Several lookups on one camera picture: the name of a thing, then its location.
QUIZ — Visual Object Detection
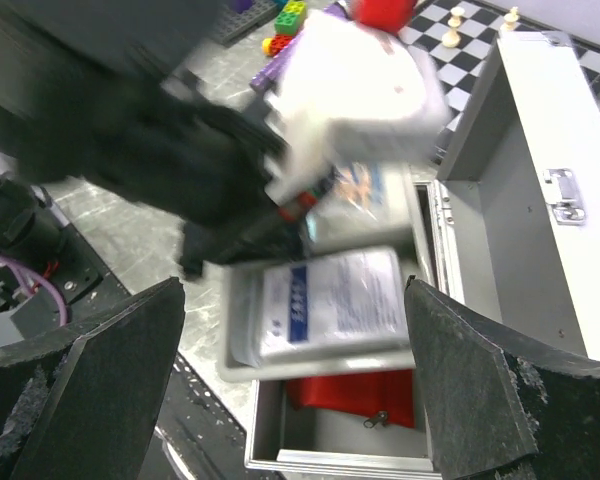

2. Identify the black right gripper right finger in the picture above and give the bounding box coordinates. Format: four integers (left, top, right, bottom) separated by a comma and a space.
404, 277, 600, 479

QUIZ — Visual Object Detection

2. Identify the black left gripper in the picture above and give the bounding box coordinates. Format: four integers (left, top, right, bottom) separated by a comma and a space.
0, 1, 300, 276

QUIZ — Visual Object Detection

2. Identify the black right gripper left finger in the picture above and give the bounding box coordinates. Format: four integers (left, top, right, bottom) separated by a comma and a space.
0, 277, 187, 480

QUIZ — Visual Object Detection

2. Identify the red first aid pouch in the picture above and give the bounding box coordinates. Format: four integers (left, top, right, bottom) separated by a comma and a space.
286, 370, 416, 428

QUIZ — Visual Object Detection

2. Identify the grey metal case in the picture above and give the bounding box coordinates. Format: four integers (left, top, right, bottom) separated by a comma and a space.
245, 31, 600, 479

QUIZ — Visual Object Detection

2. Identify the white gauze pad packet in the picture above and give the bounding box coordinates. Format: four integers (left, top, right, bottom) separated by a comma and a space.
227, 247, 409, 368

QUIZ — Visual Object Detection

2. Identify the grey plastic tray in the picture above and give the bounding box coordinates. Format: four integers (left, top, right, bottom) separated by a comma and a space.
216, 168, 434, 382

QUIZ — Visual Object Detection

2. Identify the bag of cotton swabs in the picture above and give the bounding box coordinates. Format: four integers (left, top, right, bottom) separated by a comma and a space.
308, 162, 386, 220

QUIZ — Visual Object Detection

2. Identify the lower grey lego baseplate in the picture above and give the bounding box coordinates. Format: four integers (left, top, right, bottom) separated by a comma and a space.
211, 0, 279, 47

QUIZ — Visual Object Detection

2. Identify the purple lego brick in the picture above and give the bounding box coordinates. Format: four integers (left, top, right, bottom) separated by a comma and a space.
229, 0, 253, 14

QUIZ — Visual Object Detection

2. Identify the colourful lego car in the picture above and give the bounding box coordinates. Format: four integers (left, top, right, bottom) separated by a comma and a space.
262, 1, 308, 57

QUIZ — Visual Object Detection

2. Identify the white chess pawn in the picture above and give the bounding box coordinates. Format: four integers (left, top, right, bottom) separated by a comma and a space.
441, 6, 465, 48

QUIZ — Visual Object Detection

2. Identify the black white chessboard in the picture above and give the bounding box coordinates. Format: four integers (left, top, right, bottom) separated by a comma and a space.
400, 0, 600, 165

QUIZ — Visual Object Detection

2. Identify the white chess queen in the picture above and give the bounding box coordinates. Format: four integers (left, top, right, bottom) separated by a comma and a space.
500, 6, 520, 32

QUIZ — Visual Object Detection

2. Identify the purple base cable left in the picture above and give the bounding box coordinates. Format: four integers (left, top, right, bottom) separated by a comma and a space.
0, 255, 70, 326

